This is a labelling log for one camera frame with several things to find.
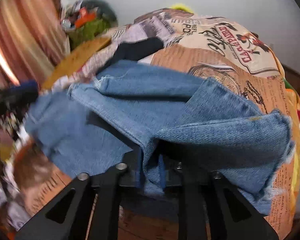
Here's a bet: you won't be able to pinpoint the black folded garment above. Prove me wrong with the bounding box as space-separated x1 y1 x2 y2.
106 37 164 66

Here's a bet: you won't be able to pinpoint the blue denim pants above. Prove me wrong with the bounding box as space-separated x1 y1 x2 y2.
24 60 294 215

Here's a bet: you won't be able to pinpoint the yellow pillow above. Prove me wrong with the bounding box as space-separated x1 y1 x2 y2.
170 3 194 14

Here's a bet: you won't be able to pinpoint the green patterned box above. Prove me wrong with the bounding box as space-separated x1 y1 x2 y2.
68 18 110 50

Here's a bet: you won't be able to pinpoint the orange box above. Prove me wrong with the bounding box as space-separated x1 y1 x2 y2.
75 12 96 29

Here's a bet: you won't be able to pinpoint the grey plush toy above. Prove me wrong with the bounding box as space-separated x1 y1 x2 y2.
81 0 118 27

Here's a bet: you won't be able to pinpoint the pink striped curtain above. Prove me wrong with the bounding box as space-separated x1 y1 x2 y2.
0 0 66 83

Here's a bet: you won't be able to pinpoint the brown wooden board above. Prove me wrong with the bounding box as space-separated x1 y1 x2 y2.
41 37 111 89

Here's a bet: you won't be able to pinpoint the newspaper print bed cover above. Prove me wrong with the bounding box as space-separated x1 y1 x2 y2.
0 7 300 240

